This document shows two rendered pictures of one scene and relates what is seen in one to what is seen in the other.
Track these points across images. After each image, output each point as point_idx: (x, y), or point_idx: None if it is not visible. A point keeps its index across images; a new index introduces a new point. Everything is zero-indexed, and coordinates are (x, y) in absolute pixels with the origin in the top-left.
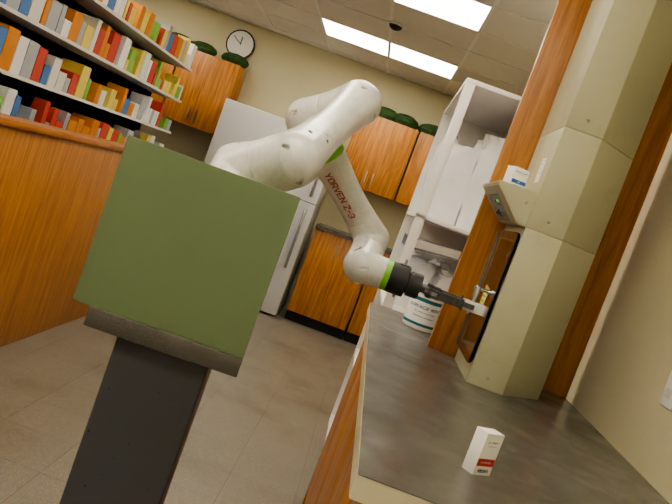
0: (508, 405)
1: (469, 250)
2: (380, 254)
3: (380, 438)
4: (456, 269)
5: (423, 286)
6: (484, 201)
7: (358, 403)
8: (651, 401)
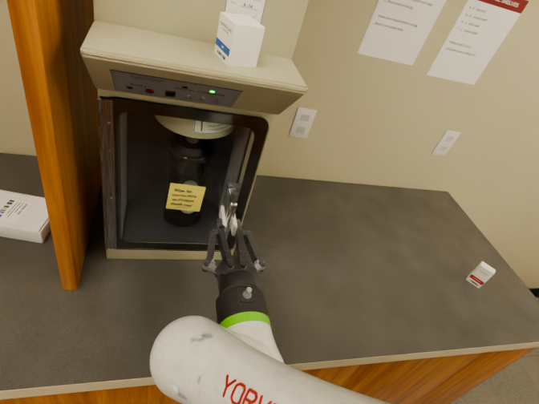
0: (262, 232)
1: (61, 162)
2: (250, 336)
3: (512, 332)
4: (58, 200)
5: (255, 275)
6: (46, 69)
7: (431, 357)
8: (273, 136)
